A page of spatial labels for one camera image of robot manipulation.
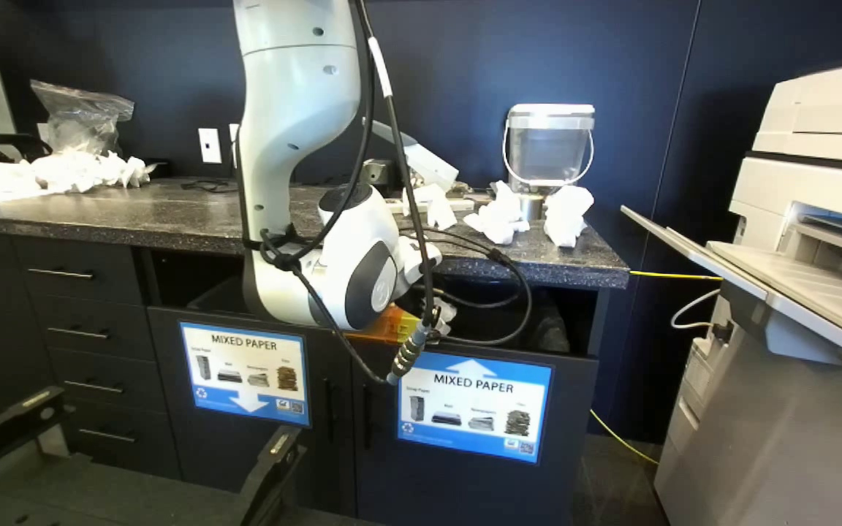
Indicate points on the blue paper label down arrow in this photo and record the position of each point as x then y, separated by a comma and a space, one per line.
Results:
247, 376

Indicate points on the clear plastic bag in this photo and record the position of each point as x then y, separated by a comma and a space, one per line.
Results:
81, 113

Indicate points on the large white office printer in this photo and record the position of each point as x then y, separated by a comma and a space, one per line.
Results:
790, 389

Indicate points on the clear plastic bucket white lid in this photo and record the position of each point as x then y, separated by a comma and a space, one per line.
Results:
547, 148

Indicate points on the black frame bar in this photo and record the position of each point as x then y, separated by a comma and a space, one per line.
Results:
6, 428

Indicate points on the black recycling bin lid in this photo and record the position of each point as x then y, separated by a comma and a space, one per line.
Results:
2, 323

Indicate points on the blue paper label up arrow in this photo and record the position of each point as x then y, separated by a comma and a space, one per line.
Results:
474, 411

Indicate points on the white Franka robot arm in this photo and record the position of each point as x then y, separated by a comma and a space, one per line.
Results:
294, 118

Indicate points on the white crumpled paper pile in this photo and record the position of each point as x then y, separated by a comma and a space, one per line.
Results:
71, 170

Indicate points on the grey white stapler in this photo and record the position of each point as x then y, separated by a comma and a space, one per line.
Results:
432, 164

